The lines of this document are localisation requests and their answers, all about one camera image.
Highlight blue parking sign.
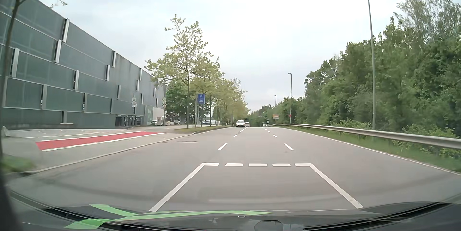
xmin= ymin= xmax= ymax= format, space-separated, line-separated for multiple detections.
xmin=195 ymin=94 xmax=206 ymax=128

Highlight grass verge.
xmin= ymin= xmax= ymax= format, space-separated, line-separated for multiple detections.
xmin=277 ymin=126 xmax=461 ymax=172
xmin=174 ymin=125 xmax=233 ymax=134

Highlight row of trees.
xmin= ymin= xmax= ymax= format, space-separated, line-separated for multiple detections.
xmin=145 ymin=14 xmax=250 ymax=129

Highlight grey asphalt road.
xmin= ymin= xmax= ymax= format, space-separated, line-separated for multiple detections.
xmin=6 ymin=126 xmax=461 ymax=213

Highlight road markings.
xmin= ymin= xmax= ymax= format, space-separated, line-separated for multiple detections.
xmin=149 ymin=127 xmax=461 ymax=212

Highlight car's own bonnet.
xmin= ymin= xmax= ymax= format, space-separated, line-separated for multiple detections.
xmin=7 ymin=192 xmax=461 ymax=231

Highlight grey pavement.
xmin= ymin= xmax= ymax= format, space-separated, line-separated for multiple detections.
xmin=0 ymin=126 xmax=202 ymax=175

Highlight red cycle path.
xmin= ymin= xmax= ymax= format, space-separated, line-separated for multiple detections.
xmin=35 ymin=131 xmax=160 ymax=151

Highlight wood of green trees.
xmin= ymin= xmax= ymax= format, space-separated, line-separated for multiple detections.
xmin=249 ymin=0 xmax=461 ymax=159

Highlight large grey panelled building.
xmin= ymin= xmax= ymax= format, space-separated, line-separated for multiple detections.
xmin=0 ymin=0 xmax=167 ymax=130

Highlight thin tree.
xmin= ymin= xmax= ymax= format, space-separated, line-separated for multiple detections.
xmin=0 ymin=0 xmax=97 ymax=160

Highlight tall grey lamp post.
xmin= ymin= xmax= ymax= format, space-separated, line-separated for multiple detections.
xmin=354 ymin=0 xmax=376 ymax=131

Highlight grey metal guard rail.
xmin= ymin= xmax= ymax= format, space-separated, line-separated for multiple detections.
xmin=269 ymin=123 xmax=461 ymax=150

